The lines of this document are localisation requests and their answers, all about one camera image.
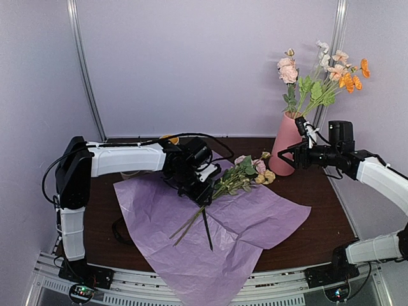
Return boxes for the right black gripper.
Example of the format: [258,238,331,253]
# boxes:
[277,138,340,170]

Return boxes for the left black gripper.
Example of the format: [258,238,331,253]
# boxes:
[170,166,214,206]

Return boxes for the purple tissue paper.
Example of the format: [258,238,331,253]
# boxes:
[113,151,312,306]

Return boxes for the black printed ribbon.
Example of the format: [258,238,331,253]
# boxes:
[111,217,135,246]

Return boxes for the fuzzy green orange flower stem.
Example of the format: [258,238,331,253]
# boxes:
[301,58,372,119]

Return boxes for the peach rose stem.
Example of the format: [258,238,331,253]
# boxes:
[277,48,299,118]

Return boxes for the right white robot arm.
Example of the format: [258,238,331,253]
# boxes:
[278,142,407,282]

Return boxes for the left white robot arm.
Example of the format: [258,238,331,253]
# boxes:
[55,136,221,283]

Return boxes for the pink cylindrical vase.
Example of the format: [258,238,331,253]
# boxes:
[268,112,302,177]

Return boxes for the mug with yellow interior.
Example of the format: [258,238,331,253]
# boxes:
[159,135,180,145]

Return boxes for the white floral mug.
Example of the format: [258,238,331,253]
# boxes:
[120,171,140,180]

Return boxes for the blue hydrangea flower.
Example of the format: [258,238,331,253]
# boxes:
[201,208,214,251]

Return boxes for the pink and yellow roses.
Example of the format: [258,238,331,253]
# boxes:
[170,152,275,245]

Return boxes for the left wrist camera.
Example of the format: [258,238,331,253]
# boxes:
[185,137,211,168]

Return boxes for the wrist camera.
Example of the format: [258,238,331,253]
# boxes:
[185,137,211,168]
[328,120,355,152]

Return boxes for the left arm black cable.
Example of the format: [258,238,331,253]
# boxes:
[43,132,237,205]

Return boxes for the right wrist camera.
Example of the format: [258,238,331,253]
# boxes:
[328,120,355,152]

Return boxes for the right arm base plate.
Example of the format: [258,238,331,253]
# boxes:
[304,263,360,289]

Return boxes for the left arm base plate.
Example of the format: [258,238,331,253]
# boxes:
[58,261,114,289]

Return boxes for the aluminium front rail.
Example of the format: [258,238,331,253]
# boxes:
[22,252,395,305]

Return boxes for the left aluminium frame post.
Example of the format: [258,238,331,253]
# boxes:
[67,0,107,142]

